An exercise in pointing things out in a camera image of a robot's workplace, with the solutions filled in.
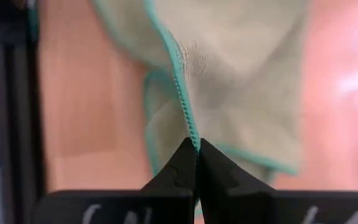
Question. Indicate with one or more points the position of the black metal table frame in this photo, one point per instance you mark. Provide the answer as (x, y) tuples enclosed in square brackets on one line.
[(20, 124)]

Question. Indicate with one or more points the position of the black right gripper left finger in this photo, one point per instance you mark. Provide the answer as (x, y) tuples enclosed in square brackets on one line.
[(172, 177)]

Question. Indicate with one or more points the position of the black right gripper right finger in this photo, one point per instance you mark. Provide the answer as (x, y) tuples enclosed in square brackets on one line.
[(225, 186)]

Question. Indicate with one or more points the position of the pale green towel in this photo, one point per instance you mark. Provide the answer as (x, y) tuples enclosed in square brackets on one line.
[(244, 77)]

